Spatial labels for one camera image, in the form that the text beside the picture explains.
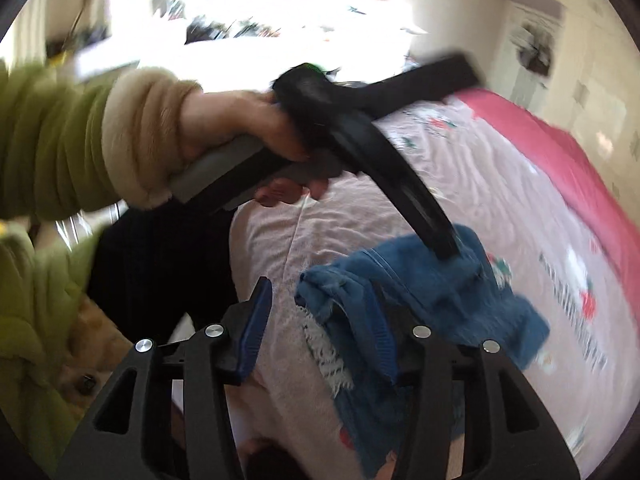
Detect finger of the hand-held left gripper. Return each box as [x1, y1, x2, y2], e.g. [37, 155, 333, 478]
[344, 119, 465, 262]

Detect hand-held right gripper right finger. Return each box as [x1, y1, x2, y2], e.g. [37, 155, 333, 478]
[369, 280, 582, 480]

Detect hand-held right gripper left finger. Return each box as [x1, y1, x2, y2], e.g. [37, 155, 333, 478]
[54, 276, 275, 480]

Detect blue denim pants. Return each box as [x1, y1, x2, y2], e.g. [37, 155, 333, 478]
[294, 224, 552, 479]

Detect person's left forearm green sleeve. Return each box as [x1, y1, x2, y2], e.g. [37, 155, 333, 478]
[0, 59, 203, 223]

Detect person's left hand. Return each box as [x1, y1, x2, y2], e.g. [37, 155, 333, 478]
[180, 90, 331, 209]

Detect pink strawberry print bed sheet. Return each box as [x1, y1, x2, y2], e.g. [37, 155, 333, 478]
[170, 94, 638, 480]

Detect cluttered white desk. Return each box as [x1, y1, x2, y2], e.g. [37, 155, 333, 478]
[75, 0, 421, 93]

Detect person's black trouser leg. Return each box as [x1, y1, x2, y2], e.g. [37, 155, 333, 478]
[87, 200, 241, 346]

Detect pink quilt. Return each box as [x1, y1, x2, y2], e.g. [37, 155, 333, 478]
[450, 86, 640, 313]

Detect tan furry object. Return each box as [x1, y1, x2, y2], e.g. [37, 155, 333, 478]
[52, 295, 136, 418]

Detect dark picture on wardrobe door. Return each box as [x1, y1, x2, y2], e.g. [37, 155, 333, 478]
[512, 12, 558, 78]

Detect white wardrobe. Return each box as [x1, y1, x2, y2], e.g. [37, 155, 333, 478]
[487, 0, 640, 176]

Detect person's green clothing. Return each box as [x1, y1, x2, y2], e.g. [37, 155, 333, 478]
[0, 222, 103, 466]

